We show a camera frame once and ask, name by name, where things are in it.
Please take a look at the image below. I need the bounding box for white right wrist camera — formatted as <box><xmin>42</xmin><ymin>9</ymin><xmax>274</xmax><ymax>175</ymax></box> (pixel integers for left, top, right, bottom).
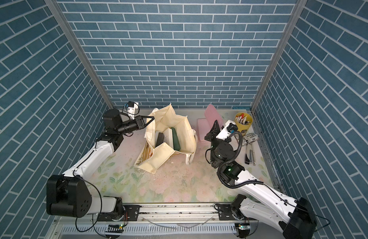
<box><xmin>216</xmin><ymin>120</ymin><xmax>238</xmax><ymax>140</ymax></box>

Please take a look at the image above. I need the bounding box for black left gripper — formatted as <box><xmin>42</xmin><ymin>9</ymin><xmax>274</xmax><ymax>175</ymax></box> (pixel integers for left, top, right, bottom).
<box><xmin>116</xmin><ymin>117</ymin><xmax>154</xmax><ymax>136</ymax></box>

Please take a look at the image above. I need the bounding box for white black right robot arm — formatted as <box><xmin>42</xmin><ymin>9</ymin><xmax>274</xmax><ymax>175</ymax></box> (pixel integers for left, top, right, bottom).
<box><xmin>205</xmin><ymin>121</ymin><xmax>317</xmax><ymax>239</ymax></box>

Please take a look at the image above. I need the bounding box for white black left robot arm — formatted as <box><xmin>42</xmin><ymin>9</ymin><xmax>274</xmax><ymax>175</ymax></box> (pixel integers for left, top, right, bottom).
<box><xmin>46</xmin><ymin>109</ymin><xmax>155</xmax><ymax>221</ymax></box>

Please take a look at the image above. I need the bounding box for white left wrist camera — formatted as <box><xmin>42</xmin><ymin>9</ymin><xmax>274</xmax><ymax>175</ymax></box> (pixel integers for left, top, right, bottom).
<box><xmin>126</xmin><ymin>101</ymin><xmax>140</xmax><ymax>117</ymax></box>

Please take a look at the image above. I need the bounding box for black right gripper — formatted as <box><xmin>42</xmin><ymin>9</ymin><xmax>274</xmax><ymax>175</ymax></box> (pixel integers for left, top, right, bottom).
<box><xmin>206</xmin><ymin>121</ymin><xmax>228</xmax><ymax>167</ymax></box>

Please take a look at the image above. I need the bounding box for silver pen on table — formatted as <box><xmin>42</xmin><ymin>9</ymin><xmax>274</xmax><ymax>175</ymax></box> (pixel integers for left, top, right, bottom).
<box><xmin>250</xmin><ymin>143</ymin><xmax>256</xmax><ymax>166</ymax></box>

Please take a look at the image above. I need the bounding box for black pencil case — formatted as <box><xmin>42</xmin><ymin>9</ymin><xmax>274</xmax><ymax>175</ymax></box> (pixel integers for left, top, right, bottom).
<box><xmin>155</xmin><ymin>132</ymin><xmax>165</xmax><ymax>147</ymax></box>

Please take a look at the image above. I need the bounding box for black clip on table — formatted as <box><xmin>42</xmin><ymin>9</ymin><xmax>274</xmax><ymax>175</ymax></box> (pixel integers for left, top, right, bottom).
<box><xmin>244</xmin><ymin>154</ymin><xmax>251</xmax><ymax>165</ymax></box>

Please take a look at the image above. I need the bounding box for dark green case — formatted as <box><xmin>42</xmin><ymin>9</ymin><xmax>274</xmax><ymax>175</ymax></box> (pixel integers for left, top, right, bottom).
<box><xmin>171</xmin><ymin>127</ymin><xmax>181</xmax><ymax>151</ymax></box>

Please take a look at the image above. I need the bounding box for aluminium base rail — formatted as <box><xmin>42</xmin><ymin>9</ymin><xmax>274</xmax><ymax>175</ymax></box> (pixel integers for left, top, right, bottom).
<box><xmin>43</xmin><ymin>202</ymin><xmax>310</xmax><ymax>239</ymax></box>

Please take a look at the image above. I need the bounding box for floral cream canvas bag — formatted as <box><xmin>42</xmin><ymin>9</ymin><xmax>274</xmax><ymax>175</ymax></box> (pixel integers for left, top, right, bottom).
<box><xmin>135</xmin><ymin>105</ymin><xmax>198</xmax><ymax>174</ymax></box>

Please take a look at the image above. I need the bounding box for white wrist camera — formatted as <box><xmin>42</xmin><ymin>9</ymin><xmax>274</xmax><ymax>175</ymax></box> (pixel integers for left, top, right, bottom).
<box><xmin>126</xmin><ymin>101</ymin><xmax>140</xmax><ymax>117</ymax></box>
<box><xmin>216</xmin><ymin>120</ymin><xmax>238</xmax><ymax>140</ymax></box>

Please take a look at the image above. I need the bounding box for yellow pen cup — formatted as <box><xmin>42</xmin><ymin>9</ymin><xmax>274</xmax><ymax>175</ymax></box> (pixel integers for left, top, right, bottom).
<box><xmin>234</xmin><ymin>113</ymin><xmax>253</xmax><ymax>136</ymax></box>

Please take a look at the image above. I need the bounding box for rounded pink pouch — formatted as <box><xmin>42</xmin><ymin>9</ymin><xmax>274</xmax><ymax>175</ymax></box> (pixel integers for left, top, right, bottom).
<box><xmin>205</xmin><ymin>104</ymin><xmax>224</xmax><ymax>128</ymax></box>

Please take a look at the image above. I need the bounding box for pink pencil case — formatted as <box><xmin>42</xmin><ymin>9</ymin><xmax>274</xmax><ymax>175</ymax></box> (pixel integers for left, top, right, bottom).
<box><xmin>197</xmin><ymin>118</ymin><xmax>211</xmax><ymax>143</ymax></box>

